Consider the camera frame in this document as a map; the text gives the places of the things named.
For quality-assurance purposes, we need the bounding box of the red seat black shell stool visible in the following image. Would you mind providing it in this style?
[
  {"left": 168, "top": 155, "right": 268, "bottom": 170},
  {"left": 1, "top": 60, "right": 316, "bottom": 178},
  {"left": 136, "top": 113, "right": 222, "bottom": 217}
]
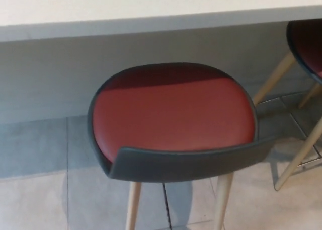
[
  {"left": 252, "top": 20, "right": 322, "bottom": 192},
  {"left": 87, "top": 62, "right": 280, "bottom": 230}
]

